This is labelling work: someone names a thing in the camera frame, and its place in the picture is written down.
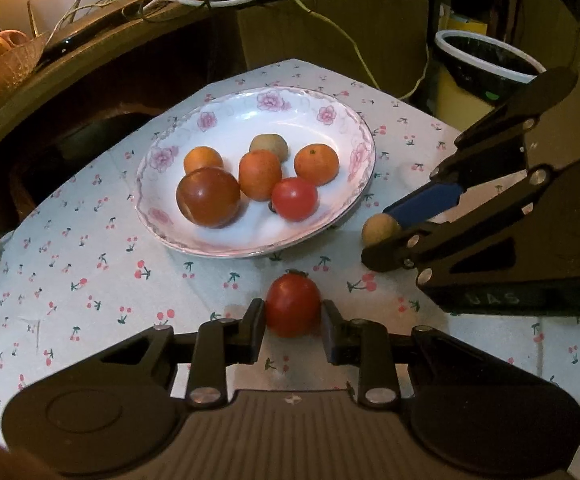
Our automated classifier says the small red tomato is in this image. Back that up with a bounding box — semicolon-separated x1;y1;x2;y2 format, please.
271;177;318;222

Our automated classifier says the white rimmed waste bin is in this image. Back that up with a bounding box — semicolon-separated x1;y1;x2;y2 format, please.
434;29;546;106

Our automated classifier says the orange mandarin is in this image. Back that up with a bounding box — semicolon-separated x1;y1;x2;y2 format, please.
239;150;282;202
183;146;224;174
294;143;340;186

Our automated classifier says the brown kiwi fruit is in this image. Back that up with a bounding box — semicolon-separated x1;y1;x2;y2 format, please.
361;212;401;247
250;133;289;162

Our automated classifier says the glass fruit bowl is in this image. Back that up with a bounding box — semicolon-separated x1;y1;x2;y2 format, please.
0;34;48;105

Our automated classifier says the large dark red tomato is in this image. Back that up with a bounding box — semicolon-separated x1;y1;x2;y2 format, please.
176;167;241;229

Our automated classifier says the red apple in bowl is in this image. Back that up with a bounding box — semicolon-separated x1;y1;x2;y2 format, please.
0;29;29;49

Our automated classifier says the white floral plate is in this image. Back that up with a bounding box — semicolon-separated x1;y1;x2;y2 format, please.
136;87;375;259

